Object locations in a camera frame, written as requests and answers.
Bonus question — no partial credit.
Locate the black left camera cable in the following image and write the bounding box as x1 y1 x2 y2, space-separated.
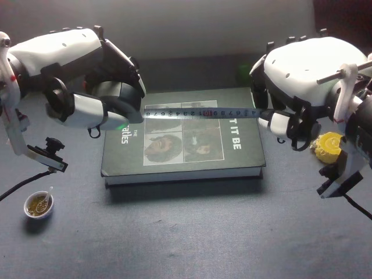
0 170 58 202

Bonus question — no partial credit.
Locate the small white soup bowl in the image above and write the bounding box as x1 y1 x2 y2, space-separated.
23 191 55 220

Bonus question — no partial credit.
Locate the yellow round toy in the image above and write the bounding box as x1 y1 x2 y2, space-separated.
309 131 345 164

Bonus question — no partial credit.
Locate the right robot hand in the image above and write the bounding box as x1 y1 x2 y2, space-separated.
249 28 369 151

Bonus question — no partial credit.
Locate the black camera cable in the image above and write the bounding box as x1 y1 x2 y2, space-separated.
0 170 58 202
344 194 372 221

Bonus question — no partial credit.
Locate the green toy cylinder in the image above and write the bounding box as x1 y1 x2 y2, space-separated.
237 63 254 84

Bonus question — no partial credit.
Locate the small white spoon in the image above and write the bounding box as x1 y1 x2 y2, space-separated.
35 186 55 212

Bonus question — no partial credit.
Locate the grey table cloth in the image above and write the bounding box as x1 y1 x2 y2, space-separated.
0 55 372 279

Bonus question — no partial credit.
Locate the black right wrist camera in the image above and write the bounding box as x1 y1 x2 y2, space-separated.
316 151 364 200

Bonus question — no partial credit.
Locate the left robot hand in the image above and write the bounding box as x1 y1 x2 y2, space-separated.
7 25 146 139

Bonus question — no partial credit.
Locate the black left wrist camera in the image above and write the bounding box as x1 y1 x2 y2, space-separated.
26 136 70 174

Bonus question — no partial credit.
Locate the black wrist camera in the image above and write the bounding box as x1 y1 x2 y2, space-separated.
316 151 364 200
26 136 70 174

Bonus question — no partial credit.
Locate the black hardcover book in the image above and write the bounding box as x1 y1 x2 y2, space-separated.
101 87 267 187

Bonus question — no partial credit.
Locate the black right camera cable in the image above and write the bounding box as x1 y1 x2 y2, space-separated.
344 194 372 221

